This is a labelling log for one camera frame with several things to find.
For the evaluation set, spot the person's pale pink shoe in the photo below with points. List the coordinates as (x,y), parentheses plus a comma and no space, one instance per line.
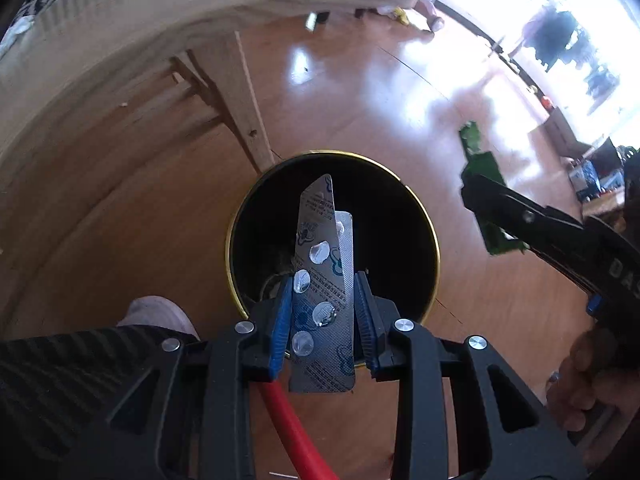
(155,312)

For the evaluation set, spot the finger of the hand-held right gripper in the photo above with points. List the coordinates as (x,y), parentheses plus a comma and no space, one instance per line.
(500,205)
(570,272)

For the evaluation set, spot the person's right hand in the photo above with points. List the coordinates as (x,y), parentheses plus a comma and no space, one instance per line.
(585,385)

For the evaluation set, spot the cardboard box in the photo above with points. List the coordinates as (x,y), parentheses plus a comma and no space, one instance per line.
(560,130)

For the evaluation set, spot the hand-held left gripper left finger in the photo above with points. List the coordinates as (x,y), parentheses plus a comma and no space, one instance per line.
(281,325)

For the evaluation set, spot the wooden table leg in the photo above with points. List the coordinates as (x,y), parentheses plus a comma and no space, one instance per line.
(240,100)

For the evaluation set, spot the potted plant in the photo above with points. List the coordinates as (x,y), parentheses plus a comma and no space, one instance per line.
(560,30)

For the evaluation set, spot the silver blister pack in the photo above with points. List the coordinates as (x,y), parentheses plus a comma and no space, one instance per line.
(320,260)
(345,245)

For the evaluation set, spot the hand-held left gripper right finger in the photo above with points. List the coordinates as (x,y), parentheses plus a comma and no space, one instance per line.
(364,320)

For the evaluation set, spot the dark green wrapper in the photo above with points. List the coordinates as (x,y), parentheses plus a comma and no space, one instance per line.
(487,165)

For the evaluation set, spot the black gold-rimmed bin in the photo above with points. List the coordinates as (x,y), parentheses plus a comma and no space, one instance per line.
(380,210)

